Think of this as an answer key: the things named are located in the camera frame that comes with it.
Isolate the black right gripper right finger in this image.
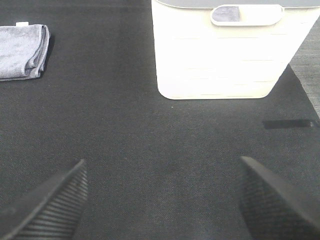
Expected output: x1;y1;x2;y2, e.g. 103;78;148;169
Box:
238;156;320;240

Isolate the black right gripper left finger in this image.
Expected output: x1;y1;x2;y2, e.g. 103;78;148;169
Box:
0;159;88;240

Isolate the grey towel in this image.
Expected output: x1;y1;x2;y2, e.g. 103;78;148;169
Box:
0;24;51;82
212;6;240;22

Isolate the white plastic basket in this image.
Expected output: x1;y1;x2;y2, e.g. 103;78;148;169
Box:
151;0;320;100

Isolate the grey towel inside white basket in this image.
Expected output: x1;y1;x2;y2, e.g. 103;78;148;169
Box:
212;6;240;22

